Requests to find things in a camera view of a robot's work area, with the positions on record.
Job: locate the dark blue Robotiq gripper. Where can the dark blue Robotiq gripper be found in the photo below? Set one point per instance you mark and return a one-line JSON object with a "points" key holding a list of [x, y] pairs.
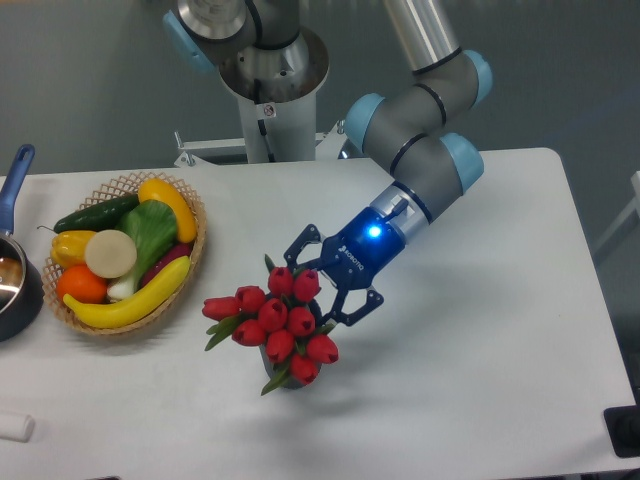
{"points": [[351, 259]]}

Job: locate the red tulip bouquet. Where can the red tulip bouquet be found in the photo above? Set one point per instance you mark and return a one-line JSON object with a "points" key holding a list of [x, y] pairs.
{"points": [[285, 310]]}

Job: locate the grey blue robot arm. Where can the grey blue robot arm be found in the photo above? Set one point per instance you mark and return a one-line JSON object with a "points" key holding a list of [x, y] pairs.
{"points": [[274, 66]]}

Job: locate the dark grey ribbed vase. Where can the dark grey ribbed vase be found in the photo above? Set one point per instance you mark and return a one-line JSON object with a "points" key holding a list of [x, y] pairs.
{"points": [[280, 374]]}

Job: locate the purple red eggplant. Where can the purple red eggplant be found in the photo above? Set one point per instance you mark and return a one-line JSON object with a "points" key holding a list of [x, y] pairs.
{"points": [[178, 250]]}

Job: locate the green bok choy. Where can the green bok choy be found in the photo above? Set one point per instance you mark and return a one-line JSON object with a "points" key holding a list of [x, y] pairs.
{"points": [[153, 228]]}

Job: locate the yellow squash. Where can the yellow squash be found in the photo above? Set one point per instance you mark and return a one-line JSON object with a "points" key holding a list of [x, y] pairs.
{"points": [[162, 191]]}

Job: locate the beige round disc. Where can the beige round disc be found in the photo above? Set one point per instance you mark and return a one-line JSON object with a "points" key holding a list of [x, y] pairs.
{"points": [[110, 254]]}

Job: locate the yellow banana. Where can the yellow banana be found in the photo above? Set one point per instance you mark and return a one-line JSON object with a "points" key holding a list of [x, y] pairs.
{"points": [[139, 305]]}

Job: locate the green cucumber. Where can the green cucumber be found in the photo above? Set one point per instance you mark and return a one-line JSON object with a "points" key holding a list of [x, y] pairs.
{"points": [[97, 217]]}

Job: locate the orange fruit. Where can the orange fruit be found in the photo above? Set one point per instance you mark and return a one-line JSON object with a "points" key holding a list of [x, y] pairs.
{"points": [[82, 284]]}

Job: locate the yellow bell pepper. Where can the yellow bell pepper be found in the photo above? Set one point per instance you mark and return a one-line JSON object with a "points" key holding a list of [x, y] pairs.
{"points": [[68, 248]]}

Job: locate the white furniture piece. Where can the white furniture piece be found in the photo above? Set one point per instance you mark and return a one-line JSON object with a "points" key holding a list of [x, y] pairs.
{"points": [[622, 225]]}

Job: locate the black box at edge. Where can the black box at edge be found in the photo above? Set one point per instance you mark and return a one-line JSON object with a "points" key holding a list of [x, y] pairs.
{"points": [[623, 429]]}

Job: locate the white cylinder object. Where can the white cylinder object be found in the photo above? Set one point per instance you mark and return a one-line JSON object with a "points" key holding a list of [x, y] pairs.
{"points": [[16, 427]]}

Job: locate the white metal base frame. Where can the white metal base frame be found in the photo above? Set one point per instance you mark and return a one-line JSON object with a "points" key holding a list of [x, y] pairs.
{"points": [[331, 145]]}

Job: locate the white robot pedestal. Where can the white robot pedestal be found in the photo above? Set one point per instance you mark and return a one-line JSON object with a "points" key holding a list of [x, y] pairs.
{"points": [[279, 132]]}

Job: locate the dark saucepan blue handle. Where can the dark saucepan blue handle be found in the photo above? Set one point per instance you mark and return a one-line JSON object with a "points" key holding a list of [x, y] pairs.
{"points": [[21, 285]]}

